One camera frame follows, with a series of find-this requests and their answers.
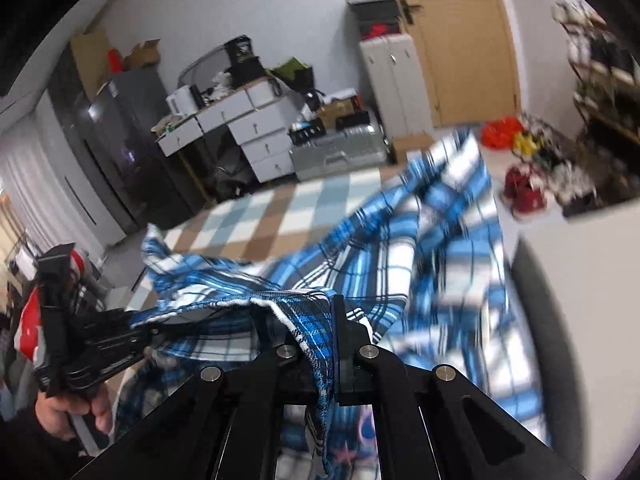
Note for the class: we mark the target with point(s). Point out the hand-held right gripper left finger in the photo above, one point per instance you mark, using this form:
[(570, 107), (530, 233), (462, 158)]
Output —
[(287, 366)]

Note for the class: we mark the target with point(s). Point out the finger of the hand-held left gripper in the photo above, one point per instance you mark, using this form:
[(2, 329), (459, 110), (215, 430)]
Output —
[(125, 326), (105, 362)]

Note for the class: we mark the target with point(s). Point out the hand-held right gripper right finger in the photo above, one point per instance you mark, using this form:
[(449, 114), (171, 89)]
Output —
[(345, 340)]

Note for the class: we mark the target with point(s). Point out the blue plaid shirt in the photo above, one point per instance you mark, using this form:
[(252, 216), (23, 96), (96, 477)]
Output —
[(390, 240)]

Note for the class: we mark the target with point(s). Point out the person's left forearm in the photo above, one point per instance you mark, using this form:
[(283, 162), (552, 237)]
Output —
[(30, 452)]

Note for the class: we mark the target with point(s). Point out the person's left hand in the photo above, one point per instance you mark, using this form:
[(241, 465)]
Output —
[(55, 417)]

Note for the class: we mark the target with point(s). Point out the red white cloth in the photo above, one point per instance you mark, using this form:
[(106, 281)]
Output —
[(27, 320)]

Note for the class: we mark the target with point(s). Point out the white curtain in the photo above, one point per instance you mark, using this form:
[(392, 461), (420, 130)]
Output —
[(30, 185)]

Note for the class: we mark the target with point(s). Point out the checked bed sheet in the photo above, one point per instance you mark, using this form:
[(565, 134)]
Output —
[(280, 210)]

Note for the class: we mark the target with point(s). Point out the grey refrigerator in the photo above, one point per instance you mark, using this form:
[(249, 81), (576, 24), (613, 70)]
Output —
[(115, 150)]

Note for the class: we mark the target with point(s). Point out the silver suitcase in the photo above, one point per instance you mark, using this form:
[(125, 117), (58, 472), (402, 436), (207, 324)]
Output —
[(340, 152)]

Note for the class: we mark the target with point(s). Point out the small cardboard box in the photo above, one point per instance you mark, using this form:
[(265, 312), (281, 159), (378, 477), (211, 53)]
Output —
[(412, 147)]

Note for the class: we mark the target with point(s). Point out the black printed box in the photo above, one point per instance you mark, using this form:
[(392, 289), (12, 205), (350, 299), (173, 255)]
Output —
[(306, 132)]

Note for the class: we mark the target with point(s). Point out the white drawer desk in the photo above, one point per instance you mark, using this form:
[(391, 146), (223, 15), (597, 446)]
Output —
[(260, 130)]

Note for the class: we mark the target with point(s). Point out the brown cardboard box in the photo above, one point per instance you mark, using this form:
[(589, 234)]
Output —
[(336, 112)]

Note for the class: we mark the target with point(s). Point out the white kettle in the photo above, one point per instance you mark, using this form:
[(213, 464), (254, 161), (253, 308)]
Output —
[(180, 100)]

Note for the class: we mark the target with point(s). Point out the row of floor shoes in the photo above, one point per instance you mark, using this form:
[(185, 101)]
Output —
[(525, 192)]

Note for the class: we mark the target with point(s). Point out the flat cardboard sheet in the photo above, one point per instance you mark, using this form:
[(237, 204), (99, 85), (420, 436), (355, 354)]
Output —
[(90, 60)]

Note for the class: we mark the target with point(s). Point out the red box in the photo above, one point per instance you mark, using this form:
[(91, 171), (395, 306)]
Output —
[(115, 60)]

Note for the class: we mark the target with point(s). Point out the orange plastic bag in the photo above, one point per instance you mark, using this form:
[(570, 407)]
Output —
[(500, 132)]

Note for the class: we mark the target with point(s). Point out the white cloth bundle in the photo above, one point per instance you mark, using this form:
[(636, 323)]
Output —
[(220, 85)]

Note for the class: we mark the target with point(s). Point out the white plastic cabinet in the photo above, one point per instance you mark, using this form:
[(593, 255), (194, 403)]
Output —
[(395, 85)]

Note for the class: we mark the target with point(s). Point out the open cardboard box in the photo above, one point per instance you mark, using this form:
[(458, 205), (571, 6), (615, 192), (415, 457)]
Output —
[(142, 55)]

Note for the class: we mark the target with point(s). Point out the yellow bag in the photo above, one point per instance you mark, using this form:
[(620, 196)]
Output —
[(525, 144)]

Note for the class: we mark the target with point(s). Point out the green black bag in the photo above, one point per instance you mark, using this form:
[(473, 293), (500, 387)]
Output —
[(292, 72)]

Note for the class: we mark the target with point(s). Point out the black coffee maker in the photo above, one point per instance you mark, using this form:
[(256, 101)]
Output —
[(242, 60)]

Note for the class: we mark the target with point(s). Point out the wooden door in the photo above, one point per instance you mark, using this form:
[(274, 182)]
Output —
[(465, 45)]

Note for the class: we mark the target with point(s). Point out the wooden shoe rack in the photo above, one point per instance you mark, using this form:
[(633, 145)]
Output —
[(587, 107)]

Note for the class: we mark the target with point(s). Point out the group of shoes on rack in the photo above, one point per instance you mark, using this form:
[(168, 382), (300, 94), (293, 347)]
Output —
[(600, 55)]

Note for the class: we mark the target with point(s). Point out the grey arched frame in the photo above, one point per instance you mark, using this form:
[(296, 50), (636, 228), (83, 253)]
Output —
[(192, 62)]

